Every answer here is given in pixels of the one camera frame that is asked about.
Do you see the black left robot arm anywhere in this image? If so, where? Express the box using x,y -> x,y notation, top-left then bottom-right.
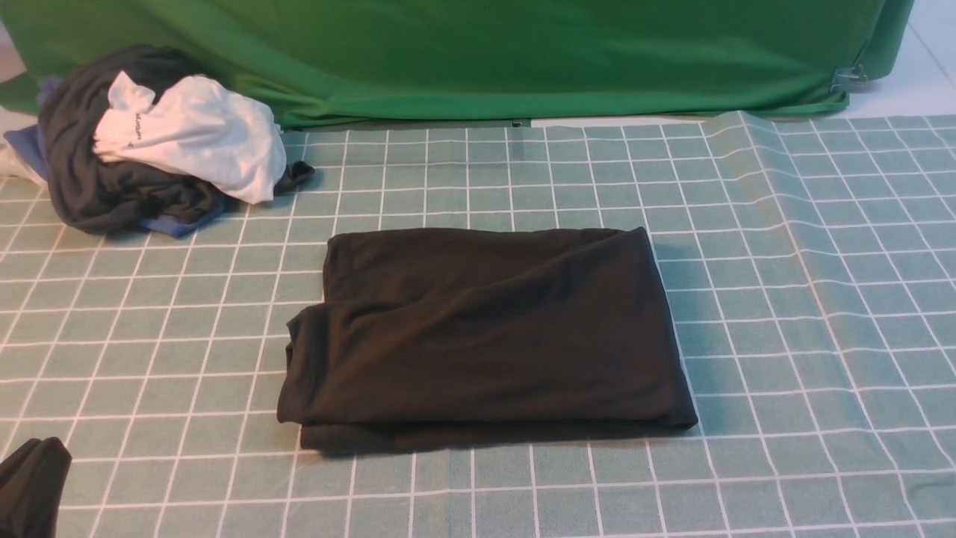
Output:
1,437 -> 72,537

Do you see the metal binder clip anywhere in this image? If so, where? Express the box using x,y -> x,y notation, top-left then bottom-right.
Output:
830,64 -> 869,94

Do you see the white crumpled shirt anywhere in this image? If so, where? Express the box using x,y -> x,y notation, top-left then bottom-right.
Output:
93,71 -> 287,204

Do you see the green checkered tablecloth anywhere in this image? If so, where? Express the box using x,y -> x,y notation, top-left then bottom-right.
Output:
1,113 -> 955,537

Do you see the green backdrop cloth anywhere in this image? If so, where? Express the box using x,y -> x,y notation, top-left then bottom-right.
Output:
2,1 -> 913,127

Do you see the dark gray crumpled garment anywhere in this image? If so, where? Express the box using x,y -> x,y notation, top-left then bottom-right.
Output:
39,45 -> 315,238

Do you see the dark gray long-sleeved shirt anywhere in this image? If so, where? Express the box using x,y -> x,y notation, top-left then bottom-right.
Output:
276,227 -> 698,455

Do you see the white cream crumpled garment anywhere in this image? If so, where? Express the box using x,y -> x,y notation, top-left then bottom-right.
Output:
1,142 -> 46,188

